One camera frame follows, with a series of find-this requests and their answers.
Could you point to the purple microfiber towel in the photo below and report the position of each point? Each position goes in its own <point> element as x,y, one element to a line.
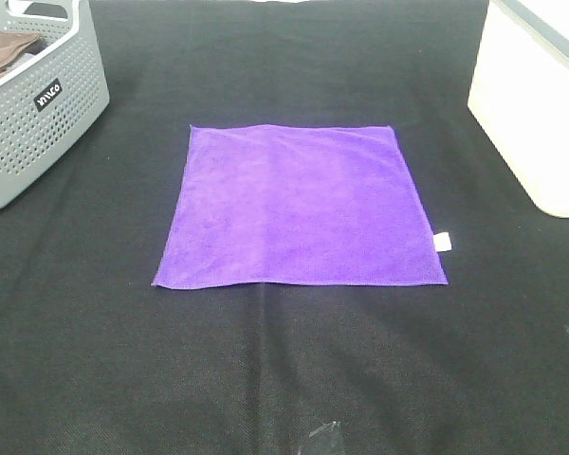
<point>294,205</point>

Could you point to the clear tape piece front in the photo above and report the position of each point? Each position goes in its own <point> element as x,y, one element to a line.
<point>325,440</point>

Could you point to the black table cloth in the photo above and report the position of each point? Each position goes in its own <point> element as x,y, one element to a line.
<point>95,360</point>

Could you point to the grey perforated plastic basket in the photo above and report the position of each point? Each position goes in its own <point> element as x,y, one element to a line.
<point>48,102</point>

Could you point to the white plastic bin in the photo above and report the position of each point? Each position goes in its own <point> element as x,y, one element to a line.
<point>519,95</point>

